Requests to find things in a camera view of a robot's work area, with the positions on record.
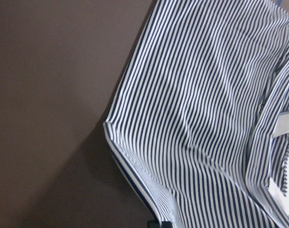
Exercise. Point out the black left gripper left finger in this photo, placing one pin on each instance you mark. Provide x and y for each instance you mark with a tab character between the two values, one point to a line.
152	224

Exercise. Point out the navy white striped polo shirt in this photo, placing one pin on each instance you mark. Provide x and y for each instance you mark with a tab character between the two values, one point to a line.
199	124

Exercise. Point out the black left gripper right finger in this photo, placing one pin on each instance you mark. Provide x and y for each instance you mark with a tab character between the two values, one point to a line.
166	224

